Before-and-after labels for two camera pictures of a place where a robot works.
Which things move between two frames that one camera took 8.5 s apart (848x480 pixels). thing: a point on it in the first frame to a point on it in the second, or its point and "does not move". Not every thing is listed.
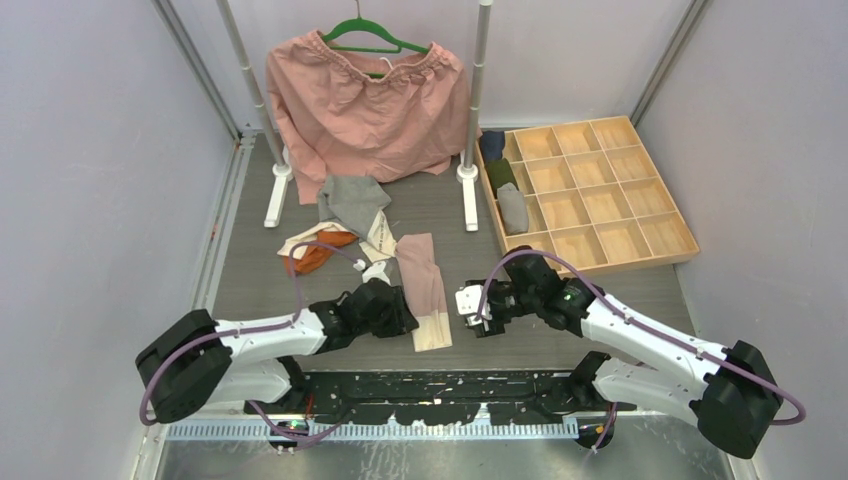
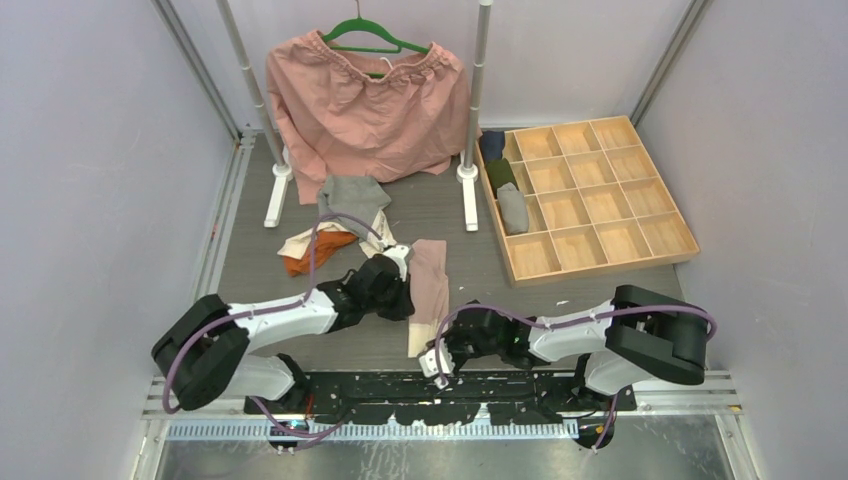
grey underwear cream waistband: x=357 y=202 does not move
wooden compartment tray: x=598 y=200 does not move
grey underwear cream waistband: x=514 y=209 does not move
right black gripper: x=496 y=325 to x=449 y=340
